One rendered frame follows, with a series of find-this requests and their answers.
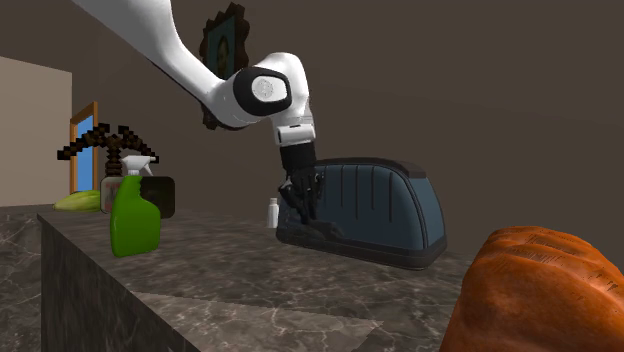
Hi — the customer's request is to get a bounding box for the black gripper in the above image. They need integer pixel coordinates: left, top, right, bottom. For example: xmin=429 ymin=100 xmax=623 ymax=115
xmin=278 ymin=139 xmax=326 ymax=226

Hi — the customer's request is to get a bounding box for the small white bottle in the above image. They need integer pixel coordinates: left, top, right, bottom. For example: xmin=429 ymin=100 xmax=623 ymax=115
xmin=266 ymin=197 xmax=281 ymax=230

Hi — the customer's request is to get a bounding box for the blue toaster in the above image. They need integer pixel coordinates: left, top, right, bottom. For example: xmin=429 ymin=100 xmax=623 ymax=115
xmin=275 ymin=156 xmax=448 ymax=271

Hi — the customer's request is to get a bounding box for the grey and black rounded box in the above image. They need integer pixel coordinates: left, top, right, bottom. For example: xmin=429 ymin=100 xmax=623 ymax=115
xmin=99 ymin=175 xmax=176 ymax=220

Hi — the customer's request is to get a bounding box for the green spray bottle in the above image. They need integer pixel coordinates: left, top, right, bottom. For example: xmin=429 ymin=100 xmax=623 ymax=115
xmin=109 ymin=154 xmax=163 ymax=259

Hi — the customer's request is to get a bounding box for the dark pixelated pickaxe figure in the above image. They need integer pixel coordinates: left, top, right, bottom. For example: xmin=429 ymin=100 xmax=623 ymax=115
xmin=56 ymin=123 xmax=162 ymax=180

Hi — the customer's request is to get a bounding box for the yellow-green fruit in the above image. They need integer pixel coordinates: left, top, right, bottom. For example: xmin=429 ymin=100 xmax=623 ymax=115
xmin=52 ymin=189 xmax=103 ymax=214

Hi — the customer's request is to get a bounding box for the brown bread loaf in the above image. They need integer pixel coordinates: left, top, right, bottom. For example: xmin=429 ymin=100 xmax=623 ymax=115
xmin=438 ymin=225 xmax=624 ymax=352

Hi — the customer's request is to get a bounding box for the dark ornate framed wall picture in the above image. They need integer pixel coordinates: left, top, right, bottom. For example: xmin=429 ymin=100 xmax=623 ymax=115
xmin=198 ymin=1 xmax=253 ymax=132

